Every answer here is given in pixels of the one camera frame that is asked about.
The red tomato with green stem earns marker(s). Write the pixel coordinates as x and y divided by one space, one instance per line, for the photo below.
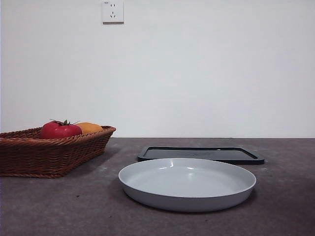
57 130

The black rectangular tray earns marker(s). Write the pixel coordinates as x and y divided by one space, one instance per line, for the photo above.
197 153

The orange round fruit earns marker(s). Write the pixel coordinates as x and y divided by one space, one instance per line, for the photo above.
91 127

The pale grey round plate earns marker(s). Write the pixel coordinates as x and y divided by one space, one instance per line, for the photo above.
187 184

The brown wicker basket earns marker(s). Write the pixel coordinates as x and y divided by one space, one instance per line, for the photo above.
49 157

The white wall socket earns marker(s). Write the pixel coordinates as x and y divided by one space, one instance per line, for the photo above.
113 12

